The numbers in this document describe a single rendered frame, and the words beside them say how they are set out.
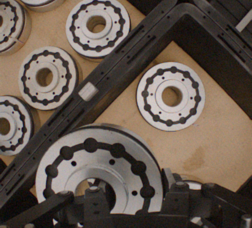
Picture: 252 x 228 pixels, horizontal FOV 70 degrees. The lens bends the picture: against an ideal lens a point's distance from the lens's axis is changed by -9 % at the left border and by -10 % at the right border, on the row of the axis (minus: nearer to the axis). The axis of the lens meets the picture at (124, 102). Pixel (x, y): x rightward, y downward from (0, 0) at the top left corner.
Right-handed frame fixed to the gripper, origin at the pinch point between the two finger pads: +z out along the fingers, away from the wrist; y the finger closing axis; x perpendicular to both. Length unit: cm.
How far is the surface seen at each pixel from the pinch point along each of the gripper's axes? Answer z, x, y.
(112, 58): 6.8, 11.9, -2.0
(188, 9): 6.7, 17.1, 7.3
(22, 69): 13.7, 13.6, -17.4
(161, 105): 13.1, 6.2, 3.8
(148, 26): 6.7, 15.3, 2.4
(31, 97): 14.0, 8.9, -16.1
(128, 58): 6.8, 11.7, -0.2
